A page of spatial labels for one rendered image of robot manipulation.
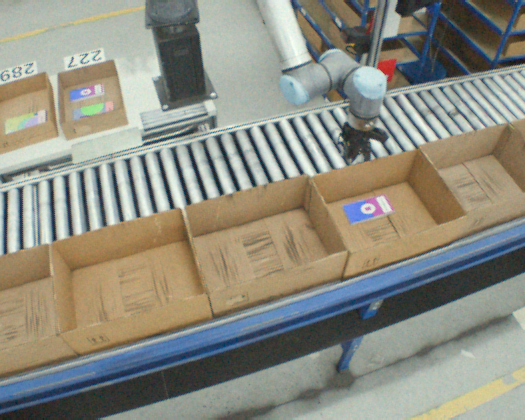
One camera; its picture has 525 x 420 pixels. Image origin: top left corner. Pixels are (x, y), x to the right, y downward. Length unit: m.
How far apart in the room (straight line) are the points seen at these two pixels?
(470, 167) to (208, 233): 0.98
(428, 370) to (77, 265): 1.63
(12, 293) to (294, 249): 0.89
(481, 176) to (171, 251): 1.12
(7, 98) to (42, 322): 1.33
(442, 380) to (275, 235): 1.22
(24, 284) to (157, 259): 0.43
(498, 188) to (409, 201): 0.35
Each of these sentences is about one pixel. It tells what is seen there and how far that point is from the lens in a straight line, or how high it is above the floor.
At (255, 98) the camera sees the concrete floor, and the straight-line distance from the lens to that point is 3.29.
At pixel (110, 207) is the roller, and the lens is 1.78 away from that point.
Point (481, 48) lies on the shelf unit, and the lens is 3.19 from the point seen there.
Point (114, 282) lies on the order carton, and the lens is 1.43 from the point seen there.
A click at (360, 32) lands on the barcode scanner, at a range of 1.97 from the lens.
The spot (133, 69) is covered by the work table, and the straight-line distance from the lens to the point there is 2.39.
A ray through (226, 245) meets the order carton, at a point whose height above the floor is 0.89.
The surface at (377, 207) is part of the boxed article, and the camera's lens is 1.54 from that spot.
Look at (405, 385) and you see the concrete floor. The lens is 2.27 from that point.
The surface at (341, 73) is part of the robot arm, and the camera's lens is 1.33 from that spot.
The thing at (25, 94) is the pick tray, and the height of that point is 0.76.
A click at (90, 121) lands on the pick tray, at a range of 2.04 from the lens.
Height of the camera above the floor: 2.10
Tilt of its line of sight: 54 degrees down
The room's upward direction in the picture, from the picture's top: straight up
